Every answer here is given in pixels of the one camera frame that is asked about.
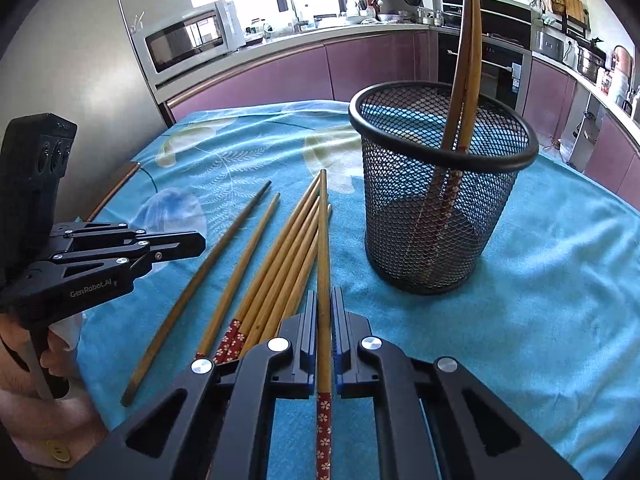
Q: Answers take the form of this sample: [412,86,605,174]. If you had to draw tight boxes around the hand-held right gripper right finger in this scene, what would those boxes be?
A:
[332,287,583,480]

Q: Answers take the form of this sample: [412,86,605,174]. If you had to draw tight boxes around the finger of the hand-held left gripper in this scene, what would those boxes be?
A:
[50,221,206,257]
[0,245,206,320]

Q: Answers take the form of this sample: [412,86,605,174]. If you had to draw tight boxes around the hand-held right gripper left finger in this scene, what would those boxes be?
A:
[65,290,321,480]

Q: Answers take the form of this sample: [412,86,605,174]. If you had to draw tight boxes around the bundle of wooden chopsticks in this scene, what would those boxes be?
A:
[121,174,333,408]

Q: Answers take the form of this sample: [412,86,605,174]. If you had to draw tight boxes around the black mesh utensil holder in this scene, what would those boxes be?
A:
[348,81,540,296]

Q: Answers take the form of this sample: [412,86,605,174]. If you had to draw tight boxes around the person's left hand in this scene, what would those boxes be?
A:
[0,312,83,401]

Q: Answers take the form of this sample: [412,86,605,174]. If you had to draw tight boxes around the grey refrigerator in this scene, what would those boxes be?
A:
[0,0,193,221]

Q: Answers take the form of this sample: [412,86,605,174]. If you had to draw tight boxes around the blue floral tablecloth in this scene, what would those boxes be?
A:
[75,99,640,480]

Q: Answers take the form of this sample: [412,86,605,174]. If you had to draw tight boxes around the purple kitchen base cabinets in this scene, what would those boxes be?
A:
[162,30,640,201]

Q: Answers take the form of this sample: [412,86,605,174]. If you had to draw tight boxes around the white microwave oven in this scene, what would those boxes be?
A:
[144,1,247,75]

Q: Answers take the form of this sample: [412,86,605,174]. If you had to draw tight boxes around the kitchen faucet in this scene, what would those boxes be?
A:
[289,0,312,31]

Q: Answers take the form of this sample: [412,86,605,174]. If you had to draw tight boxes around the black built-in oven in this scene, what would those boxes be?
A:
[437,42,526,116]

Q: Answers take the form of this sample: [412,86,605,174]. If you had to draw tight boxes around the silver countertop appliance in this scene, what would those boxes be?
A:
[536,30,567,60]

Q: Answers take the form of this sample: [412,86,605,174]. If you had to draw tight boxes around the black range hood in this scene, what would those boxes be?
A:
[441,0,533,51]

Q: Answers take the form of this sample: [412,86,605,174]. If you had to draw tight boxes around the stainless steamer pot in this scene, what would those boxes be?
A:
[576,45,607,82]

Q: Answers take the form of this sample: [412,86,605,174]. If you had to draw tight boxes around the pink thermos jug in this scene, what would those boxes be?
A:
[611,46,637,78]

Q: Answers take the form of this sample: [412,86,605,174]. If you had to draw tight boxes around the black wall rack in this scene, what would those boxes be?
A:
[530,0,591,36]

